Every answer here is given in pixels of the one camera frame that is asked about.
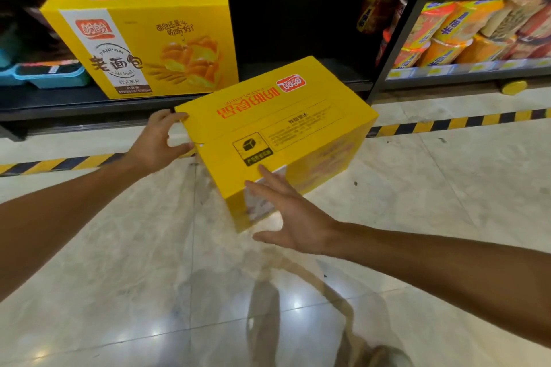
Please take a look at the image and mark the orange striped snack packs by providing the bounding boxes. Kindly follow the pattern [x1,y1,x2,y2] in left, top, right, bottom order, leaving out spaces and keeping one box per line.
[391,0,551,69]

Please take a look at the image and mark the person's right hand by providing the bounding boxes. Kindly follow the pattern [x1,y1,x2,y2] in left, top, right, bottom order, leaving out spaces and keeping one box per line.
[243,165,341,256]

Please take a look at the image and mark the person's left hand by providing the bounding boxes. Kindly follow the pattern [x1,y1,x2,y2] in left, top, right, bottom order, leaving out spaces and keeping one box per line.
[127,108,197,176]

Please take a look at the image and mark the yellow bread box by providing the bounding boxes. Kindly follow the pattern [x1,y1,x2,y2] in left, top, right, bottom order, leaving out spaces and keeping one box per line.
[40,0,239,101]
[174,55,378,233]

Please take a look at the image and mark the red orange snack packets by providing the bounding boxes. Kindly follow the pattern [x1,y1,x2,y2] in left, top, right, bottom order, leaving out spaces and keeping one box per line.
[357,0,408,63]

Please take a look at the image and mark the small yellow floor object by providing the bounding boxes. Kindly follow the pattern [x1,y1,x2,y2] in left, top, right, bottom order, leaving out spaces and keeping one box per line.
[501,80,529,95]

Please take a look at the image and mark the person's right forearm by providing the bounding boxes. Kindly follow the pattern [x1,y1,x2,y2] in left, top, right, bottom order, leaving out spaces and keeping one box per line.
[327,223,551,348]

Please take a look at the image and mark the person's left forearm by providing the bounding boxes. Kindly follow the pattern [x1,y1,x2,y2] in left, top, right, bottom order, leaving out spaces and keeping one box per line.
[0,154,154,303]

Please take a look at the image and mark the black metal shelf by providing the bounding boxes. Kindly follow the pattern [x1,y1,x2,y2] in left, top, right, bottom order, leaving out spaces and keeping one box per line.
[0,0,551,142]

